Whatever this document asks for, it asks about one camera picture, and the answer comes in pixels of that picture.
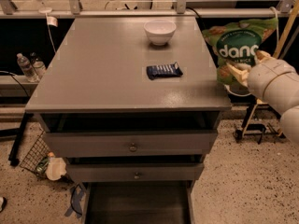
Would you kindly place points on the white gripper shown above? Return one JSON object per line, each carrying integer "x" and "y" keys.
{"x": 263, "y": 77}

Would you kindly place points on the green rice chip bag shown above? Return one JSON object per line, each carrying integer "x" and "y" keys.
{"x": 237, "y": 42}

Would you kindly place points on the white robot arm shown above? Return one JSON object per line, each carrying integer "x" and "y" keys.
{"x": 288, "y": 108}

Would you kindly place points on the grey drawer cabinet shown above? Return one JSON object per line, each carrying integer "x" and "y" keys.
{"x": 97, "y": 83}

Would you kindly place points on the middle grey drawer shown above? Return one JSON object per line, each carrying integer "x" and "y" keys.
{"x": 131, "y": 172}

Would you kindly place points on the open bottom grey drawer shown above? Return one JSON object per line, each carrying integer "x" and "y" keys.
{"x": 149, "y": 202}

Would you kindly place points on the top grey drawer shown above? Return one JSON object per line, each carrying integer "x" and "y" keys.
{"x": 83, "y": 145}

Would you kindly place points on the white crumpled bag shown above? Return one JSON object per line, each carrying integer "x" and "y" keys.
{"x": 56, "y": 169}

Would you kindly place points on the dark blue snack packet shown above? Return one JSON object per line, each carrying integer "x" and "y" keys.
{"x": 163, "y": 71}

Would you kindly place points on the white ceramic bowl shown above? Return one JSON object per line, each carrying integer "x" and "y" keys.
{"x": 159, "y": 32}

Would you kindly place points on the clear water bottle right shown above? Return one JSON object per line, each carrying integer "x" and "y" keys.
{"x": 38, "y": 64}

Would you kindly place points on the clear water bottle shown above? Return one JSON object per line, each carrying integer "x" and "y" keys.
{"x": 38, "y": 64}
{"x": 27, "y": 68}

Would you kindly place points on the blue tape strips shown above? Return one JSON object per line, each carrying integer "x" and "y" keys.
{"x": 77, "y": 194}

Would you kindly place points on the clear water bottle left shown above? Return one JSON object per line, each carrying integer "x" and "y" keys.
{"x": 27, "y": 68}

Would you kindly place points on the black metal leg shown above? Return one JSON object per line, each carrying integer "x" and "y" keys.
{"x": 14, "y": 161}

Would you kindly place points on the black wire basket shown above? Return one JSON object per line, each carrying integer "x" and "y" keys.
{"x": 37, "y": 159}

